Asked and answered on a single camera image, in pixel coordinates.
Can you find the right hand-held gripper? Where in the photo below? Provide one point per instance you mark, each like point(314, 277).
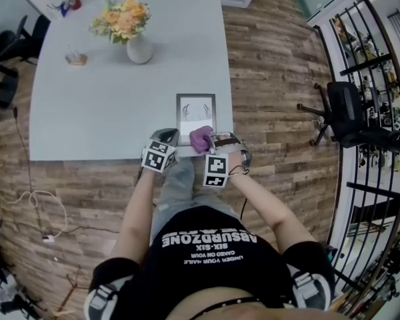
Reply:
point(216, 170)

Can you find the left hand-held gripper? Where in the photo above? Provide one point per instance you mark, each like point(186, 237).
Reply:
point(156, 158)

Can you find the purple cloth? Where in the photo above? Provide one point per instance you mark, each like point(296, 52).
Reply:
point(200, 140)

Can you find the framed deer picture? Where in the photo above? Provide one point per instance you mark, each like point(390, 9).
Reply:
point(196, 112)

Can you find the person's left forearm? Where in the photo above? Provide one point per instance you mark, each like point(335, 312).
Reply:
point(136, 212)

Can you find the person's right forearm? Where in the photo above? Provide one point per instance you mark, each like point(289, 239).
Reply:
point(263, 205)

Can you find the person's right hand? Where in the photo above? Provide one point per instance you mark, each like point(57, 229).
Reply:
point(236, 160)

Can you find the black wrist band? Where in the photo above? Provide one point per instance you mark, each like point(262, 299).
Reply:
point(243, 170)

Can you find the person's left leg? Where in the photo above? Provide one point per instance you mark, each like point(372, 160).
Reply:
point(176, 188)

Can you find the person's leg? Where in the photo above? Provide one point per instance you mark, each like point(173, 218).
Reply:
point(216, 207)
point(176, 188)

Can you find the grey table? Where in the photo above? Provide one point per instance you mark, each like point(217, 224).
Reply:
point(113, 112)

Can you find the person's right leg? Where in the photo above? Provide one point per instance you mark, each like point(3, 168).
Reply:
point(216, 207)

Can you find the white round vase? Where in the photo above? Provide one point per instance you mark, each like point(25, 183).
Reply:
point(139, 50)

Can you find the small wooden holder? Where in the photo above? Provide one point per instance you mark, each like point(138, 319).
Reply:
point(76, 59)

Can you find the person's black printed t-shirt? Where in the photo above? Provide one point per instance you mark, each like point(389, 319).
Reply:
point(213, 265)

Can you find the orange yellow flower bouquet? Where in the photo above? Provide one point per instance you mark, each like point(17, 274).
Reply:
point(123, 18)

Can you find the black office chair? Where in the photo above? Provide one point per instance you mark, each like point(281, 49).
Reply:
point(346, 108)
point(6, 45)

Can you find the white power adapter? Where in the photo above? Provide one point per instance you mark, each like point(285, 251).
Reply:
point(48, 239)

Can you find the small red object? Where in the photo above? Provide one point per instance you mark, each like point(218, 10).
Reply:
point(75, 3)

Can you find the small blue object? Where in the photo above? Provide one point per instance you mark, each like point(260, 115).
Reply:
point(64, 10)

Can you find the black metal railing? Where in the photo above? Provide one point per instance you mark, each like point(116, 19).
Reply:
point(370, 187)

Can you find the cluttered shelf items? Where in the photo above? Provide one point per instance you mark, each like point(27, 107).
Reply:
point(366, 52)

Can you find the brown wooden stick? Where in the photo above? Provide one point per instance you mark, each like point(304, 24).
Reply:
point(71, 288)

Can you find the black equipment pile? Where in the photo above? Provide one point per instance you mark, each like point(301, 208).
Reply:
point(10, 298)

